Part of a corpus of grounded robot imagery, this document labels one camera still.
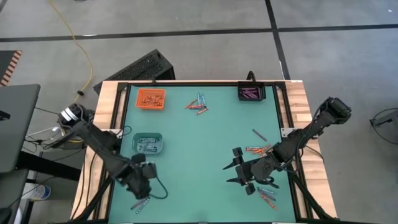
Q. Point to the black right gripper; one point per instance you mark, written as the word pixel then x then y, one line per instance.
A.
pixel 261 171

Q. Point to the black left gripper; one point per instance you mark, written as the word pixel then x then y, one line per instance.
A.
pixel 136 180

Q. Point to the blue green crayon teal tip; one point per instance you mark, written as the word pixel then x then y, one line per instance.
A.
pixel 146 148
pixel 147 142
pixel 267 190

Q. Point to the purple crayon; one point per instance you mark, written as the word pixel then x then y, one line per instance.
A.
pixel 248 91
pixel 197 108
pixel 250 95
pixel 268 197

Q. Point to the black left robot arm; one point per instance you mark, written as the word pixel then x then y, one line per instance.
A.
pixel 99 140

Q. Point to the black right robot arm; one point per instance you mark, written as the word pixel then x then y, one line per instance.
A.
pixel 323 119

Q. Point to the teal plastic bin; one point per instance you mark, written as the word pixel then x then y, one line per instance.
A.
pixel 134 146

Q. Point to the black diagonal support strut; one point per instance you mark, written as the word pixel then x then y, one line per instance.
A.
pixel 308 196
pixel 93 199

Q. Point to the black plastic mesh basket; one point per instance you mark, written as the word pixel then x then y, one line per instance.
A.
pixel 263 93

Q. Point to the light wooden table board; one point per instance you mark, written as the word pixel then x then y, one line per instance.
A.
pixel 105 99
pixel 298 102

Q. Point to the orange plastic basket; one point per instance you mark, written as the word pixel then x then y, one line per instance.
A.
pixel 138 93

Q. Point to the black desk leg bar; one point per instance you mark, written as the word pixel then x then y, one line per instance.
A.
pixel 46 166

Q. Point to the white blue plastic bottle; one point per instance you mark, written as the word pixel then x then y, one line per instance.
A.
pixel 35 191

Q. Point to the black perforated metal box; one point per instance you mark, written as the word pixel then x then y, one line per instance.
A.
pixel 143 67

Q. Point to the grey desk surface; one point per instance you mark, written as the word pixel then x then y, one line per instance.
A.
pixel 12 193
pixel 18 124

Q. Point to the small black device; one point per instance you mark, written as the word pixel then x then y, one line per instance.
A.
pixel 3 115

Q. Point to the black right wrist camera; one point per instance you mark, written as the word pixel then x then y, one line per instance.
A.
pixel 262 169

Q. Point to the silver corner bracket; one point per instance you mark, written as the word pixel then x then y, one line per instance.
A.
pixel 286 132

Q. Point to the black table side rail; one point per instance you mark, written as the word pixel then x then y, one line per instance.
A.
pixel 277 99
pixel 125 99

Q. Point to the black table edge rail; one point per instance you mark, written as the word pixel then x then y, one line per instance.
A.
pixel 202 84

